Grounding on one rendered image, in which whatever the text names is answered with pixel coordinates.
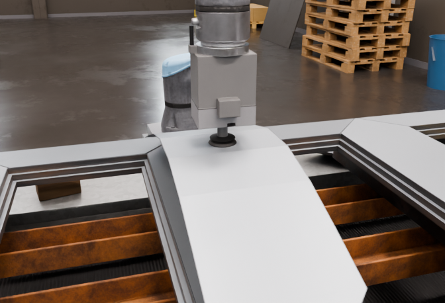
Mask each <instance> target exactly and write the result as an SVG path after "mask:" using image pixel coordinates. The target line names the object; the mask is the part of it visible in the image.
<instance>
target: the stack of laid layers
mask: <svg viewBox="0 0 445 303"><path fill-rule="evenodd" d="M410 127H411V128H413V129H415V130H417V131H419V132H421V133H423V134H425V135H427V136H429V137H431V138H433V139H435V140H438V139H444V138H445V123H440V124H428V125H422V126H410ZM282 141H283V142H285V143H286V144H287V145H288V146H289V148H290V150H291V151H292V153H293V155H305V154H312V153H322V152H334V151H338V152H340V153H341V154H342V155H344V156H345V157H347V158H348V159H349V160H350V161H352V162H353V163H355V164H356V165H357V166H358V167H360V168H361V169H363V170H364V171H365V172H366V173H368V174H369V175H371V176H372V177H373V178H374V179H376V180H377V181H379V182H380V183H381V184H382V185H384V186H386V187H387V188H388V189H389V190H391V191H392V192H394V193H395V194H396V195H397V196H399V197H400V198H402V199H403V200H404V201H405V202H407V203H408V204H410V205H411V206H412V207H413V208H415V209H417V210H418V211H419V212H420V213H422V214H423V215H425V216H426V217H427V218H428V219H430V220H431V221H433V222H434V223H435V224H436V225H438V226H439V227H441V228H442V229H443V230H444V231H445V202H443V201H441V200H440V199H439V198H437V197H435V196H434V195H432V194H431V193H429V192H428V191H426V190H425V189H423V188H422V187H420V186H419V185H417V184H416V183H414V182H413V181H411V180H410V179H408V178H407V177H406V176H404V175H402V174H401V173H400V172H398V171H396V170H395V169H394V168H392V167H390V166H389V165H388V164H386V163H384V162H383V161H382V160H380V159H378V158H377V157H376V156H374V155H372V154H371V153H370V152H368V151H366V150H365V149H364V148H362V147H360V146H359V145H358V144H356V143H354V142H353V141H352V140H350V139H348V138H347V137H345V136H344V135H342V134H341V133H340V134H333V135H326V136H313V137H306V138H294V139H286V140H282ZM138 173H141V174H142V176H143V179H144V184H145V186H146V191H147V194H148V198H149V201H150V206H151V209H152V213H153V216H154V220H155V223H156V228H157V231H158V235H159V238H160V243H161V246H162V250H163V253H164V257H165V260H166V265H167V268H168V272H169V275H170V280H171V282H172V287H173V291H174V294H175V299H176V302H177V303H204V300H203V295H202V292H201V287H200V284H199V279H198V276H197V270H196V267H195V262H194V259H193V254H192V250H191V246H190V242H189V238H188V235H187V230H186V226H185V221H184V218H183V213H182V210H181V205H180V202H179V197H178V194H177V190H176V187H175V183H174V180H173V176H172V172H171V169H170V165H169V161H168V158H167V156H166V153H165V151H164V149H163V147H162V145H160V146H159V147H157V148H155V149H153V150H152V151H149V152H148V153H145V154H139V155H127V156H120V157H108V158H102V159H90V160H83V161H71V162H65V163H53V164H46V165H34V166H28V167H16V168H7V172H6V174H5V177H4V179H3V182H2V184H1V188H0V243H1V240H2V237H3V233H4V230H5V226H6V224H7V220H8V217H9V213H10V211H11V207H12V204H13V200H14V197H15V193H16V191H17V187H27V186H34V185H45V184H51V183H62V182H68V181H80V180H86V179H97V178H104V177H114V176H121V175H132V174H138Z"/></svg>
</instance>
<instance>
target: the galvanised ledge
mask: <svg viewBox="0 0 445 303"><path fill-rule="evenodd" d="M295 157H296V159H297V161H298V162H299V164H300V165H301V167H302V168H303V170H304V171H305V173H306V174H307V176H308V178H309V179H310V181H311V182H312V184H313V186H315V185H325V184H330V183H339V182H345V181H354V180H360V179H359V178H358V177H357V176H355V174H353V173H352V172H350V171H349V170H348V169H347V168H345V167H344V166H343V165H341V164H340V163H339V162H337V160H335V159H334V158H333V157H332V156H329V155H323V154H319V153H312V154H305V155H295ZM80 183H81V193H77V194H74V195H68V196H62V197H58V198H53V199H49V200H43V201H39V199H38V195H37V193H36V187H35V185H34V186H27V187H17V191H16V193H15V197H14V200H13V204H12V207H11V211H10V213H9V217H8V220H7V224H6V227H9V226H18V225H23V224H33V223H39V222H48V221H53V220H63V219H68V218H78V217H83V216H92V215H98V214H107V213H113V212H122V211H127V210H137V209H143V208H151V206H150V201H149V198H148V194H147V191H146V186H145V184H144V179H143V176H142V174H141V173H138V174H132V175H121V176H114V177H104V178H97V179H86V180H80Z"/></svg>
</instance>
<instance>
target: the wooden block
mask: <svg viewBox="0 0 445 303"><path fill-rule="evenodd" d="M35 187H36V193H37V195H38V199H39V201H43V200H49V199H53V198H58V197H62V196H68V195H74V194H77V193H81V183H80V181H68V182H62V183H51V184H45V185H35Z"/></svg>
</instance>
